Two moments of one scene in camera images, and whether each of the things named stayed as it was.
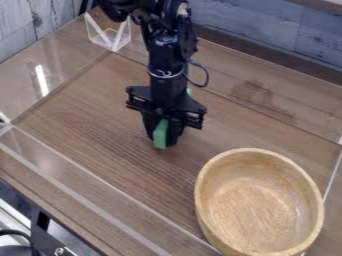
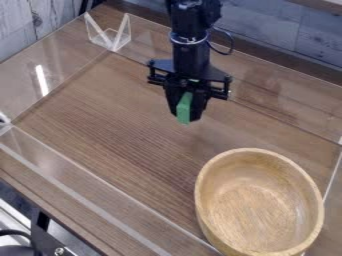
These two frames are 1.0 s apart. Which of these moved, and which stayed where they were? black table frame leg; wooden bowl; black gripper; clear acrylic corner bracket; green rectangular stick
Moved: green rectangular stick; black gripper
Stayed: clear acrylic corner bracket; black table frame leg; wooden bowl
